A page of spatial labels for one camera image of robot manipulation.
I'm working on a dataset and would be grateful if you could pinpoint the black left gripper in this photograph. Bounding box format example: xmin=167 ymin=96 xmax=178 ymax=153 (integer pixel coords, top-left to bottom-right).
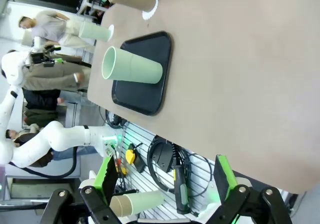
xmin=30 ymin=44 xmax=65 ymax=68

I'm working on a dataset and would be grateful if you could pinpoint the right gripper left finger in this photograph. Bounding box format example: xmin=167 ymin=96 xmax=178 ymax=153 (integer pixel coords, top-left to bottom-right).
xmin=42 ymin=155 xmax=123 ymax=224

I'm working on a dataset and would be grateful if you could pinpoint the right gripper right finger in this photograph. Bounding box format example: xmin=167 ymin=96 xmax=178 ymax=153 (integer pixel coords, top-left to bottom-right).
xmin=212 ymin=154 xmax=293 ymax=224

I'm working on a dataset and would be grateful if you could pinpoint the light green plastic cup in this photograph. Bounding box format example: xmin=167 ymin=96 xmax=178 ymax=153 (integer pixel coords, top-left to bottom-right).
xmin=78 ymin=21 xmax=112 ymax=42
xmin=129 ymin=55 xmax=164 ymax=85
xmin=101 ymin=46 xmax=133 ymax=81

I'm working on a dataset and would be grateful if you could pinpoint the white scalloped paper coaster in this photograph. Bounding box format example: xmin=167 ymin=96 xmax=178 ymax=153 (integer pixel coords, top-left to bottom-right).
xmin=141 ymin=0 xmax=160 ymax=21

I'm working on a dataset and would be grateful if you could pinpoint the hand of beige-clothed person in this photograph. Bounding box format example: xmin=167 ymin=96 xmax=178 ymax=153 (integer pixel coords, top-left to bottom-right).
xmin=74 ymin=71 xmax=85 ymax=85

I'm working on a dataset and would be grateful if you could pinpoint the person in beige clothes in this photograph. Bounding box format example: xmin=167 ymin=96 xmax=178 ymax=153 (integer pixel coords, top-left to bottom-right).
xmin=23 ymin=61 xmax=92 ymax=91

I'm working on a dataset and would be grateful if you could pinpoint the man in grey shirt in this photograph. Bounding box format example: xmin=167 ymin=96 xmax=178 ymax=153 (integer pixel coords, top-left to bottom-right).
xmin=18 ymin=10 xmax=97 ymax=50

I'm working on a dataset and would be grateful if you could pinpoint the spare brown cup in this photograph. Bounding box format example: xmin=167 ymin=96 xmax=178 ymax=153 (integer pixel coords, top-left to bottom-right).
xmin=109 ymin=195 xmax=134 ymax=218

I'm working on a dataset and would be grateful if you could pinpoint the yellow emergency stop button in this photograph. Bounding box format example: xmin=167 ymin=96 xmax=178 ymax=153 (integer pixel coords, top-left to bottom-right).
xmin=124 ymin=143 xmax=146 ymax=174

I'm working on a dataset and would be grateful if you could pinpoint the spare light green cup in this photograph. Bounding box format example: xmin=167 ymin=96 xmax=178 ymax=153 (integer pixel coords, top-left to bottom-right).
xmin=123 ymin=190 xmax=166 ymax=217

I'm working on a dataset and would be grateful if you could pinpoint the person in black jacket, jeans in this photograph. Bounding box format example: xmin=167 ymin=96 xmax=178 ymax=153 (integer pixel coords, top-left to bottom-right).
xmin=23 ymin=88 xmax=101 ymax=110

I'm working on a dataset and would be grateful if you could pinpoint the black power brick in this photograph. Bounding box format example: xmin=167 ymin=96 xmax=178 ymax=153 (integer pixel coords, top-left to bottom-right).
xmin=155 ymin=143 xmax=174 ymax=173

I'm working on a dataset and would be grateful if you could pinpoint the grey metal cabinet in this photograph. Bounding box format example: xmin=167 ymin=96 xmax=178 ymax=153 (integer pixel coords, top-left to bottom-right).
xmin=0 ymin=168 xmax=84 ymax=205

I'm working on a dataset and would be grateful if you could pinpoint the seated person with dark hair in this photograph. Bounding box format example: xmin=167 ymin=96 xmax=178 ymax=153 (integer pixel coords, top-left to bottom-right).
xmin=4 ymin=108 xmax=55 ymax=147

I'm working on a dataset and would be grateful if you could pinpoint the dark plastic serving tray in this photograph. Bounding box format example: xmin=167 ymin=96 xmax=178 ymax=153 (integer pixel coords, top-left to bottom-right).
xmin=111 ymin=30 xmax=174 ymax=117

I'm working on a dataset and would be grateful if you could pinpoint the thick black arm hose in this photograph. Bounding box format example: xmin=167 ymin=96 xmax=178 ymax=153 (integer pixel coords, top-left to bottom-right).
xmin=23 ymin=145 xmax=79 ymax=179

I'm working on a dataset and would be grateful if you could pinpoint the black green enabling handle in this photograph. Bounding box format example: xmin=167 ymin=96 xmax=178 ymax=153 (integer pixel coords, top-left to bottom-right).
xmin=171 ymin=165 xmax=191 ymax=215

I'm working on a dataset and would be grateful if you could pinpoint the coiled black cable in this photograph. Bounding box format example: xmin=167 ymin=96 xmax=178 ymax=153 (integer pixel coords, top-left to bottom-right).
xmin=146 ymin=135 xmax=216 ymax=198

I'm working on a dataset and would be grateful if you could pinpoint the bundle of black cables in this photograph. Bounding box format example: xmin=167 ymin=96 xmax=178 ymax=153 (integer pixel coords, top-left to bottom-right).
xmin=103 ymin=107 xmax=128 ymax=131

